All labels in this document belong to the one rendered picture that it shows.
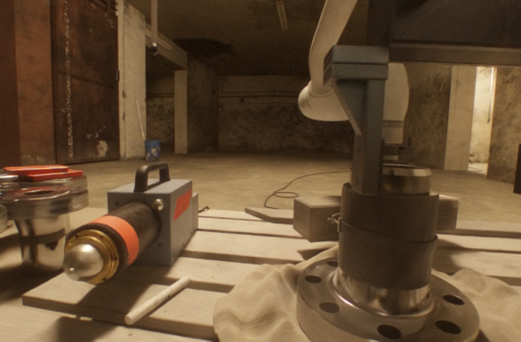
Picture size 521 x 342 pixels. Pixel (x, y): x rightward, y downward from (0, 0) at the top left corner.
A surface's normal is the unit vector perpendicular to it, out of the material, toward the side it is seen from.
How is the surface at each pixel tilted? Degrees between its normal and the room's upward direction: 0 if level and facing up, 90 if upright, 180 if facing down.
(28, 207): 90
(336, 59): 90
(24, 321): 0
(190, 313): 0
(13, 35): 90
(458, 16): 90
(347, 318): 0
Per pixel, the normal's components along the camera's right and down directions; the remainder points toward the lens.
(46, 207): 0.71, 0.09
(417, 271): 0.26, 0.11
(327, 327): -0.79, 0.05
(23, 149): 0.99, 0.04
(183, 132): -0.17, 0.11
